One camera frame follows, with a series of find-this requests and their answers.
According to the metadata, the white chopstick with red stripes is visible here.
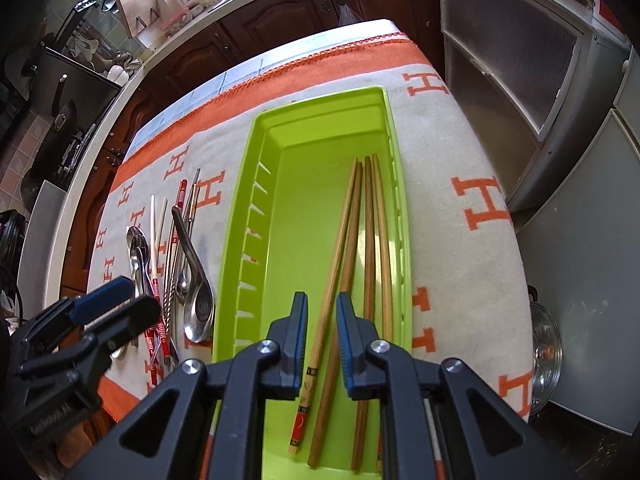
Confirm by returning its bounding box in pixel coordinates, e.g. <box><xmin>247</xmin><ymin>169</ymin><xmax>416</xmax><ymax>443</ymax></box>
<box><xmin>156</xmin><ymin>198</ymin><xmax>171</xmax><ymax>366</ymax></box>
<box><xmin>146</xmin><ymin>196</ymin><xmax>160</xmax><ymax>366</ymax></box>

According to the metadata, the large steel soup spoon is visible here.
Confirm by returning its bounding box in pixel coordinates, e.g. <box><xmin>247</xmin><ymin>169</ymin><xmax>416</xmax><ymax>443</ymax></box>
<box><xmin>171</xmin><ymin>205</ymin><xmax>216</xmax><ymax>345</ymax></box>

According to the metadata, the dish rack with white bowls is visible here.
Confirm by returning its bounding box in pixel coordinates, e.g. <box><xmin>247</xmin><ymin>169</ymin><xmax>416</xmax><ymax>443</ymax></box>
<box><xmin>65</xmin><ymin>0</ymin><xmax>146</xmax><ymax>86</ymax></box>

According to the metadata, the plain wooden chopstick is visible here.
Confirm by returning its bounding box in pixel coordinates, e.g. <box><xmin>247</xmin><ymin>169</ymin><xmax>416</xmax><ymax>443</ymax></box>
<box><xmin>306</xmin><ymin>161</ymin><xmax>364</xmax><ymax>470</ymax></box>
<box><xmin>371</xmin><ymin>158</ymin><xmax>395</xmax><ymax>343</ymax></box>
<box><xmin>350</xmin><ymin>156</ymin><xmax>376</xmax><ymax>472</ymax></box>

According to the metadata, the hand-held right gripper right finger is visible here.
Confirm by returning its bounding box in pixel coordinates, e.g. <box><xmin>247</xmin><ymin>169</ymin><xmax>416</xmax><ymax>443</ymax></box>
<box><xmin>335</xmin><ymin>292</ymin><xmax>576</xmax><ymax>480</ymax></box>

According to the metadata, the green plastic tray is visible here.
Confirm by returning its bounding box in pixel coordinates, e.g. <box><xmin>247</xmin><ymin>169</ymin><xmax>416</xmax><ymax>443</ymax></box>
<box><xmin>212</xmin><ymin>86</ymin><xmax>413</xmax><ymax>480</ymax></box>

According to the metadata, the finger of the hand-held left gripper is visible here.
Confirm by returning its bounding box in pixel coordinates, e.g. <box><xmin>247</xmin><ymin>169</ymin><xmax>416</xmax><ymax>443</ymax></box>
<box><xmin>15</xmin><ymin>276</ymin><xmax>135</xmax><ymax>361</ymax></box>
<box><xmin>16</xmin><ymin>294</ymin><xmax>162</xmax><ymax>383</ymax></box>

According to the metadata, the glass pot lid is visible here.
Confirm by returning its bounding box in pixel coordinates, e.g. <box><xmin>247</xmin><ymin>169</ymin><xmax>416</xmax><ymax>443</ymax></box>
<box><xmin>527</xmin><ymin>285</ymin><xmax>563</xmax><ymax>416</ymax></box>

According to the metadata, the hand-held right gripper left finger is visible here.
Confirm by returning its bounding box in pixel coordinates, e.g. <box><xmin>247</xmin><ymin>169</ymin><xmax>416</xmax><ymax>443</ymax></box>
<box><xmin>65</xmin><ymin>291</ymin><xmax>309</xmax><ymax>480</ymax></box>

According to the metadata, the person's left hand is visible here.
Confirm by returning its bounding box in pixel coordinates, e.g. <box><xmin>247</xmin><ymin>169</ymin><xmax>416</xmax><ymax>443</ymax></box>
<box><xmin>52</xmin><ymin>412</ymin><xmax>108</xmax><ymax>473</ymax></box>

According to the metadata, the orange and white printed blanket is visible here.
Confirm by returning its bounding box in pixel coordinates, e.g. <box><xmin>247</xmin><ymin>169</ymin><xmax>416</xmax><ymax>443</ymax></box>
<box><xmin>87</xmin><ymin>27</ymin><xmax>533</xmax><ymax>423</ymax></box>

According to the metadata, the grey metal cupboard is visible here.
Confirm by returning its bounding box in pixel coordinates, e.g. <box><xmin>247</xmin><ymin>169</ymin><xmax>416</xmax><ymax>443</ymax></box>
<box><xmin>432</xmin><ymin>0</ymin><xmax>631</xmax><ymax>211</ymax></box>

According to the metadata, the wooden chopstick with printed end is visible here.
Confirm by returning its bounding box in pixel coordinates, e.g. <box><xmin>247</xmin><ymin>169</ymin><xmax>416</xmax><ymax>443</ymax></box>
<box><xmin>287</xmin><ymin>157</ymin><xmax>360</xmax><ymax>457</ymax></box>

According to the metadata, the wooden cutting board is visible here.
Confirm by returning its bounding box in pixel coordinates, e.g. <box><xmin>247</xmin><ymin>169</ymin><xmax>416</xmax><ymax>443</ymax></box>
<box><xmin>116</xmin><ymin>0</ymin><xmax>173</xmax><ymax>38</ymax></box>

